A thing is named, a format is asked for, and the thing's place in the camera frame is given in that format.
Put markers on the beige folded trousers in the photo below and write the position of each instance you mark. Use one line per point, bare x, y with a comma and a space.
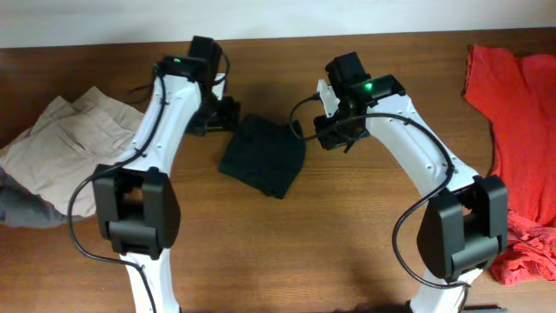
66, 144

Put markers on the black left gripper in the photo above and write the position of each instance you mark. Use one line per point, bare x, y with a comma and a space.
221, 116

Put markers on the grey folded garment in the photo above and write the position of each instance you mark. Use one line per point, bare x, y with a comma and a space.
21, 209

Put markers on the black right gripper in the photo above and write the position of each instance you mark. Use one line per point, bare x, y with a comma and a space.
332, 133

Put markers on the dark green t-shirt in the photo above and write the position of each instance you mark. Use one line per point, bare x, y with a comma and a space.
265, 155

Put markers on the red t-shirt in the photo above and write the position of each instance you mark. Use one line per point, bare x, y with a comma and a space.
517, 96

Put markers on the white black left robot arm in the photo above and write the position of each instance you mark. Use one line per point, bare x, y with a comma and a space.
136, 205

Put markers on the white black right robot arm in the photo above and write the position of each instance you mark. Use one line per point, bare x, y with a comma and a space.
464, 227

